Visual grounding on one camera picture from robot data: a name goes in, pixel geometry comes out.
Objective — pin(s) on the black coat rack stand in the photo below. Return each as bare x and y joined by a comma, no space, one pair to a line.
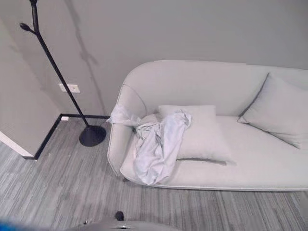
55,66

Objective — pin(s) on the light grey fabric sofa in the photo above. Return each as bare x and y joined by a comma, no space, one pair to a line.
252,168

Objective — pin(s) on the silver robot torso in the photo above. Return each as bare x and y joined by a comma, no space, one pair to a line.
113,226

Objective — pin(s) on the black skirting board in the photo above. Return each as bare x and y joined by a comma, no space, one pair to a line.
51,134

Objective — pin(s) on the small light grey cushion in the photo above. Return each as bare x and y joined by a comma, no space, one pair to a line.
204,134

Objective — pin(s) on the large light grey cushion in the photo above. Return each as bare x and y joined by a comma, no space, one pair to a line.
279,110

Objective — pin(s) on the dark robot foot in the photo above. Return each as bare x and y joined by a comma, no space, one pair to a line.
119,215

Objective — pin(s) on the white crumpled garment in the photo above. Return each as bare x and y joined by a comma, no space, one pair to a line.
158,146

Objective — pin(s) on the white wall socket plate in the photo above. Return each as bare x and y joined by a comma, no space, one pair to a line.
70,88

